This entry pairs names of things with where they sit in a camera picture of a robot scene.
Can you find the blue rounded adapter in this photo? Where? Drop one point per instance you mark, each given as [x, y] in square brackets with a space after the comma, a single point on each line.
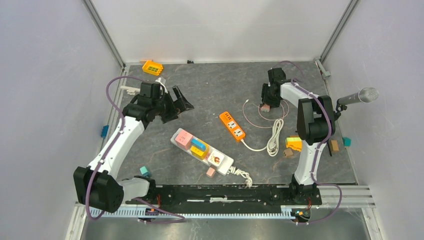
[198, 144]

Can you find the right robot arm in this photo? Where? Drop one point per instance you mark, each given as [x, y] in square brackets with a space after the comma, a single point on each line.
[315, 125]

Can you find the grey microphone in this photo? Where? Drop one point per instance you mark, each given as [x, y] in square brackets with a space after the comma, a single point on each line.
[365, 95]

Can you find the yellow cube socket adapter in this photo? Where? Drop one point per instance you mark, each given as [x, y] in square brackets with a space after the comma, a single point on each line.
[200, 155]

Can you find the teal cube right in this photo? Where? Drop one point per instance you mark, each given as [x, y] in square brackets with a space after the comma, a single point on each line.
[346, 141]

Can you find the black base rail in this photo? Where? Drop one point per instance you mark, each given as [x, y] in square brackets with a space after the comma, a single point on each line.
[231, 198]

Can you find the pink cube socket adapter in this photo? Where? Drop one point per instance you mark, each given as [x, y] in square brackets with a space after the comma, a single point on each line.
[183, 140]

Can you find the blue wall clip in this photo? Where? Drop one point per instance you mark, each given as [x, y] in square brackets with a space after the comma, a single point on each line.
[104, 131]

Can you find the orange power strip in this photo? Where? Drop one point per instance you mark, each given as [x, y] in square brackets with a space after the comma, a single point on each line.
[232, 126]

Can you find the small pink plug adapter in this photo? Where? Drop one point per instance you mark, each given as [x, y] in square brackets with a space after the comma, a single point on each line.
[211, 172]

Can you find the white cube adapter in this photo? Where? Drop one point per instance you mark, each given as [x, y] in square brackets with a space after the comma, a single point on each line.
[215, 158]

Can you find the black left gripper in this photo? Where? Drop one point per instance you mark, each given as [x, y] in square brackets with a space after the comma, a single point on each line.
[176, 107]

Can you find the wooden letter cube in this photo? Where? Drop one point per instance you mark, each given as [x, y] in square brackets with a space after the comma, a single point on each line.
[288, 153]

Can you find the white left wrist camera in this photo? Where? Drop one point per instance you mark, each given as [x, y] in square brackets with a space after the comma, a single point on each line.
[162, 81]

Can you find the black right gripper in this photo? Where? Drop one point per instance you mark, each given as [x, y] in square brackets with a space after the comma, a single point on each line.
[273, 104]

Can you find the white flat bracket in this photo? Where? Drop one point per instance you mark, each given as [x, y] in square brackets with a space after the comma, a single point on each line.
[130, 90]

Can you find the yellow toy brick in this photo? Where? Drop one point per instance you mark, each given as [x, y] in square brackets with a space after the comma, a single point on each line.
[152, 68]

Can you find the white multicolour power strip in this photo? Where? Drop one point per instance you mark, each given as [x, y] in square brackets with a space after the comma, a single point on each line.
[225, 166]

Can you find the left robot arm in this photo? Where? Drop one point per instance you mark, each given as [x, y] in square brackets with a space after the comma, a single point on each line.
[96, 185]

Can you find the colourful toy block stack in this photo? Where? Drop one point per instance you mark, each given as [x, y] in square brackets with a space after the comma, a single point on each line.
[294, 142]

